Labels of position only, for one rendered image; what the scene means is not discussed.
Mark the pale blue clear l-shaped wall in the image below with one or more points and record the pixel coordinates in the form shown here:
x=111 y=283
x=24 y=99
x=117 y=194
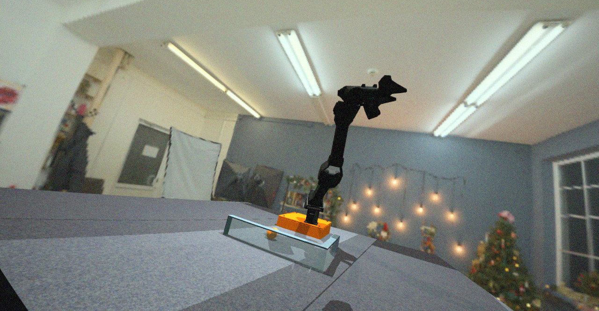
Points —
x=325 y=245

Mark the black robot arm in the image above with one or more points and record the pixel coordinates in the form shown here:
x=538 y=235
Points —
x=353 y=97

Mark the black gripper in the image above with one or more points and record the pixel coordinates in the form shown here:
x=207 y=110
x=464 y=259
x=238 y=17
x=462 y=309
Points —
x=387 y=87

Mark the clear glass wall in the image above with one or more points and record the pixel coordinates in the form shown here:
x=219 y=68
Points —
x=293 y=250

